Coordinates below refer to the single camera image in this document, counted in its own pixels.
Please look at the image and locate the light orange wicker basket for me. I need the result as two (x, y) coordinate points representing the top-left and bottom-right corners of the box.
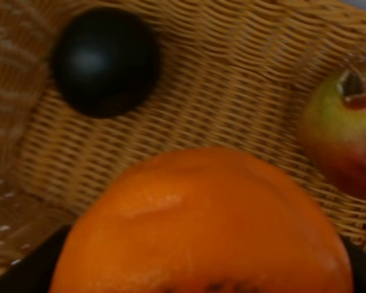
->
(0, 1), (366, 275)

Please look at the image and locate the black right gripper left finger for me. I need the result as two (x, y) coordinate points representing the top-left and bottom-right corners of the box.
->
(0, 225), (70, 293)

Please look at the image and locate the red pomegranate fruit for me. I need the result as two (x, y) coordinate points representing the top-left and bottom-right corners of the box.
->
(298, 64), (366, 200)

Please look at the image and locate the orange fruit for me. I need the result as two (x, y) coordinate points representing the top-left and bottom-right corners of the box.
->
(49, 147), (354, 292)

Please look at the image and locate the dark mangosteen fruit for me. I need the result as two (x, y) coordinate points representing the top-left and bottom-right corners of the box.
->
(50, 7), (161, 118)

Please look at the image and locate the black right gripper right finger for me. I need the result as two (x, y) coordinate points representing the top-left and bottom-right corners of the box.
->
(343, 239), (366, 293)

